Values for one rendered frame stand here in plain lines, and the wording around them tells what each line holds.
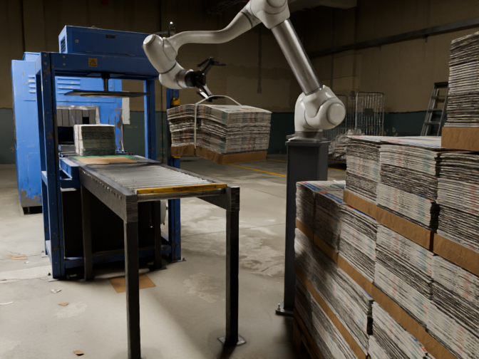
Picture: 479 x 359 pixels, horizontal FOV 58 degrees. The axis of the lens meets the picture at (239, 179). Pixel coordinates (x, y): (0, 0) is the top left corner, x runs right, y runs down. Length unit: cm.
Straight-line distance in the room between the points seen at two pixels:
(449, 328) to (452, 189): 29
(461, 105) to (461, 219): 23
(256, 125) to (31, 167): 394
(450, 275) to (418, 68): 930
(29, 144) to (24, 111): 37
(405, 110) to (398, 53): 127
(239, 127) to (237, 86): 1023
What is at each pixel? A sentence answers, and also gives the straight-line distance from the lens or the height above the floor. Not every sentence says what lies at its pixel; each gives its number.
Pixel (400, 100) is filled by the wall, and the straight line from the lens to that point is 1046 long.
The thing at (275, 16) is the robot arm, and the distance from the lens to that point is 219.
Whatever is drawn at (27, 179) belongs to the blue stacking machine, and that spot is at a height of 41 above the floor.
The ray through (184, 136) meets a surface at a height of 104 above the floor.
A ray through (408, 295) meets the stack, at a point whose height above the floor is 70.
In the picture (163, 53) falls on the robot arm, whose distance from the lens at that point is 214.
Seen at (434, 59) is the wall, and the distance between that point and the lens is 1000.
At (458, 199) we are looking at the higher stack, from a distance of 97.
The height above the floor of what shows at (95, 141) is 92.
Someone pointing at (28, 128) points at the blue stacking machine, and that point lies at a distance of 550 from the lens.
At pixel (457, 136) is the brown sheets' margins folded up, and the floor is 109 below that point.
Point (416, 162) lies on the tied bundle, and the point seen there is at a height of 103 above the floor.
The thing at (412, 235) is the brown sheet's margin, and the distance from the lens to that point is 113.
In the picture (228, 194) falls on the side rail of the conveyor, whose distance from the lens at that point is 211.
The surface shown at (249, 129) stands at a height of 108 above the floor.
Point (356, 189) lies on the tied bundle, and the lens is 148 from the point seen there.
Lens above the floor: 112
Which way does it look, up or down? 8 degrees down
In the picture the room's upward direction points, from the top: straight up
